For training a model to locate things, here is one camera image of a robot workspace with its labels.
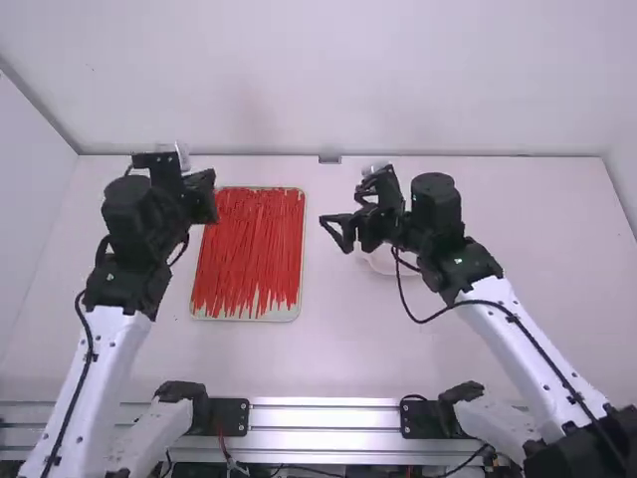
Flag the pale tray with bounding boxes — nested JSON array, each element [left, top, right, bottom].
[[188, 186, 308, 324]]

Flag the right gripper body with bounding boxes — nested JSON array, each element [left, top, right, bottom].
[[354, 166, 415, 254]]

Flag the red wire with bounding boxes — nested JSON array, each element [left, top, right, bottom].
[[217, 417, 235, 462]]

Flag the black cable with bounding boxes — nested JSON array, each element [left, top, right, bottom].
[[166, 229, 191, 268], [392, 246, 469, 325], [74, 288, 99, 364]]

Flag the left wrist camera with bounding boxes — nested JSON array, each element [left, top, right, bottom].
[[157, 141, 193, 173]]

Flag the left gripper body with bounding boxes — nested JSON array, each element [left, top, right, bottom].
[[148, 167, 221, 235]]

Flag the white dish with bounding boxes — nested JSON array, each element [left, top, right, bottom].
[[355, 246, 424, 278]]

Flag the row of orange cable ties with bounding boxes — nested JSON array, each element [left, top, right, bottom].
[[192, 187, 305, 319]]

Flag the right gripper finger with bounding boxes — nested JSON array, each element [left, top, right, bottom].
[[318, 212, 361, 256], [352, 178, 380, 208]]

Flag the silver rails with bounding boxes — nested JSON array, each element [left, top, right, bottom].
[[0, 395, 529, 462]]

